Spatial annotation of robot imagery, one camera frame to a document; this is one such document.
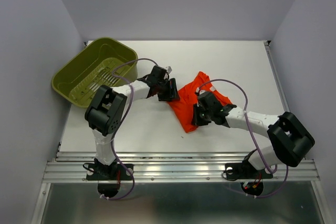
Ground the orange t shirt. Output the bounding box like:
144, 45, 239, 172
169, 71, 232, 133

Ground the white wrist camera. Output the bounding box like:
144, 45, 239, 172
195, 88, 206, 96
165, 66, 172, 73

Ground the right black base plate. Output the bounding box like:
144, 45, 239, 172
222, 163, 273, 182

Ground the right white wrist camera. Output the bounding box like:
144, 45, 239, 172
195, 88, 206, 96

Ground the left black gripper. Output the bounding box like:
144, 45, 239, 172
156, 78, 180, 102

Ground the olive green plastic basket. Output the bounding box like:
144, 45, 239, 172
51, 37, 138, 108

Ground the aluminium mounting rail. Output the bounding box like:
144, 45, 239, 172
43, 152, 320, 183

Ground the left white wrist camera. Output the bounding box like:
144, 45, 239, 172
165, 66, 172, 73

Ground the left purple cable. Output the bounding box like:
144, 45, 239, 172
99, 58, 160, 200

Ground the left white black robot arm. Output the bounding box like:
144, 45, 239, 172
84, 66, 180, 179

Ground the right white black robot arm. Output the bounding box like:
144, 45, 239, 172
192, 91, 315, 180

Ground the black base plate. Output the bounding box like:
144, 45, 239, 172
82, 163, 132, 182
222, 163, 273, 182

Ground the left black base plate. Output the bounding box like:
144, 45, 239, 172
82, 163, 132, 182

